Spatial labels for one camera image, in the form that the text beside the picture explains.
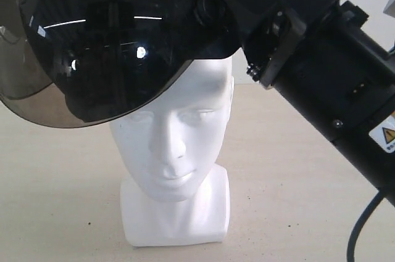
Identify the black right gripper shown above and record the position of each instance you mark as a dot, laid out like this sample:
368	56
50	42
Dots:
293	44

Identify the black helmet with tinted visor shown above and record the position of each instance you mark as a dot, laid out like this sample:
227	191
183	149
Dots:
78	63

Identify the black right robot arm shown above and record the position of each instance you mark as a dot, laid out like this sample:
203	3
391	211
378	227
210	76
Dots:
353	120

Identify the white mannequin head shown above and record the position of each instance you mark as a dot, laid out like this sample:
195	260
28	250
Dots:
175	193

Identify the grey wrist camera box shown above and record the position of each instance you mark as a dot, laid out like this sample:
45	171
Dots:
389	8

